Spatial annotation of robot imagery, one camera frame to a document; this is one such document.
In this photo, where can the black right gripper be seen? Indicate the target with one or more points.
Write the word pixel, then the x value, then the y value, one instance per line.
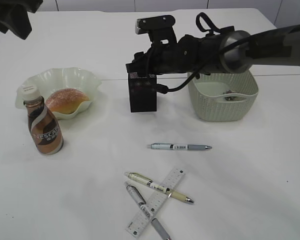
pixel 157 61

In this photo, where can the paper ball pinkish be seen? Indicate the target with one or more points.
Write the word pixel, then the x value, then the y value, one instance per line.
pixel 229 97

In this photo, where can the blue clear grey pen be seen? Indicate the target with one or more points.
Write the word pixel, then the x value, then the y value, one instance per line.
pixel 179 147

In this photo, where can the sugared bread bun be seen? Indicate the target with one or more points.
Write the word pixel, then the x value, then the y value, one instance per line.
pixel 66 101

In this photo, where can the cream yellow pen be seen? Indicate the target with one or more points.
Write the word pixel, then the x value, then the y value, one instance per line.
pixel 143 180

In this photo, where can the brown coffee bottle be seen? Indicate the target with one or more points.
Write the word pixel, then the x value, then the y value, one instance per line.
pixel 42 124

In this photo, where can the transparent plastic ruler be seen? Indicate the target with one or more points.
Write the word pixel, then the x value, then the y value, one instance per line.
pixel 157 199

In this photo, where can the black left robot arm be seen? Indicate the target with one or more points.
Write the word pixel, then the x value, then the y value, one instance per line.
pixel 14 16

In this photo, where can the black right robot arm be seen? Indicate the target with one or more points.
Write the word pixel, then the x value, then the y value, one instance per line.
pixel 230 53

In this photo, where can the black mesh pen holder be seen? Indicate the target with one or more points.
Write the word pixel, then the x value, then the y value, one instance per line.
pixel 142 95

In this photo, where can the grey green plastic basket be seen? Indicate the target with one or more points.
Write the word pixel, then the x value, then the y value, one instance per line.
pixel 207 98

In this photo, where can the pale green wavy plate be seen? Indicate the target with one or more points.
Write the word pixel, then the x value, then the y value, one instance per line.
pixel 54 79

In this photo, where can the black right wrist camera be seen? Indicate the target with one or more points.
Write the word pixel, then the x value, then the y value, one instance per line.
pixel 159 29

